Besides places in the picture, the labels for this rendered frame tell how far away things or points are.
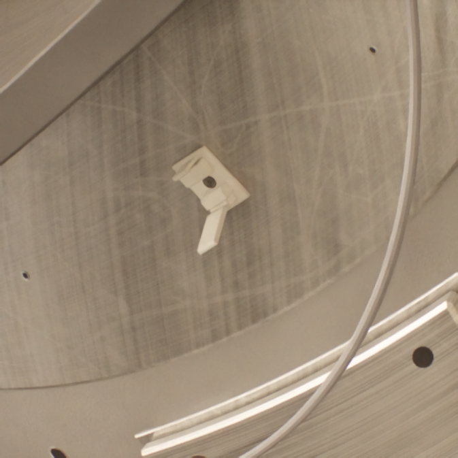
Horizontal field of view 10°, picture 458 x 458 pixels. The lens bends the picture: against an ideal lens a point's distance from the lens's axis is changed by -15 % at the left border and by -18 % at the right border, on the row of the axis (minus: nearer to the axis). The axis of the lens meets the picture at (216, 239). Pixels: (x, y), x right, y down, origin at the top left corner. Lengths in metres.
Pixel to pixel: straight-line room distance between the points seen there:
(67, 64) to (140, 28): 0.03
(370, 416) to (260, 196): 0.09
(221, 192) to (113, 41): 0.10
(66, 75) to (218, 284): 0.12
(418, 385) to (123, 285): 0.12
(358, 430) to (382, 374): 0.03
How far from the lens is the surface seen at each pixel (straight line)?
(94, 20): 0.87
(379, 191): 0.93
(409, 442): 0.98
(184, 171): 0.94
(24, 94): 0.91
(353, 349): 0.94
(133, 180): 0.97
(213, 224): 0.95
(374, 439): 0.98
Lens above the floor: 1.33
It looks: 35 degrees down
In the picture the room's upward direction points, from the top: 6 degrees counter-clockwise
